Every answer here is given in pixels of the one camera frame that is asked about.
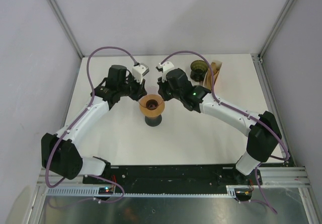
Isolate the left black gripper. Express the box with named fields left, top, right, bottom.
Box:
left=120, top=75, right=147, bottom=103

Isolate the wooden dripper ring holder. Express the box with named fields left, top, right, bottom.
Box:
left=139, top=94, right=165, bottom=118

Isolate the red-rimmed glass carafe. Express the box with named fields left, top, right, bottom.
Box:
left=144, top=115, right=162, bottom=127

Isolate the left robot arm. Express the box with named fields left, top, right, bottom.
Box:
left=41, top=63, right=149, bottom=184

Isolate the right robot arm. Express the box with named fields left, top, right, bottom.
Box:
left=157, top=67, right=280, bottom=184

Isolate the dark green glass dripper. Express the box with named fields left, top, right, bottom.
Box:
left=190, top=60, right=208, bottom=82

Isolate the coffee filter box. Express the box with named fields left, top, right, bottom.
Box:
left=202, top=60, right=222, bottom=90

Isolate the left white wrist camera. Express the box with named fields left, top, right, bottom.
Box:
left=131, top=62, right=149, bottom=84

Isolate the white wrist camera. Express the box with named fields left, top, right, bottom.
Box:
left=131, top=62, right=149, bottom=84
left=156, top=61, right=175, bottom=82

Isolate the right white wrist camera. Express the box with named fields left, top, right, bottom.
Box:
left=156, top=61, right=175, bottom=82

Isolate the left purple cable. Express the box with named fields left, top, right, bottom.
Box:
left=45, top=46, right=140, bottom=208

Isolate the purple cable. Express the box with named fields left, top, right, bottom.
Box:
left=160, top=50, right=290, bottom=214
left=45, top=46, right=140, bottom=208

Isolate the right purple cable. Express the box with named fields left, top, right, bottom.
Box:
left=160, top=50, right=290, bottom=214

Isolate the grey slotted cable duct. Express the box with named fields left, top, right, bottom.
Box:
left=47, top=186, right=236, bottom=198

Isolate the aluminium frame rail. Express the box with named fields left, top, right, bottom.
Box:
left=37, top=166, right=309, bottom=186

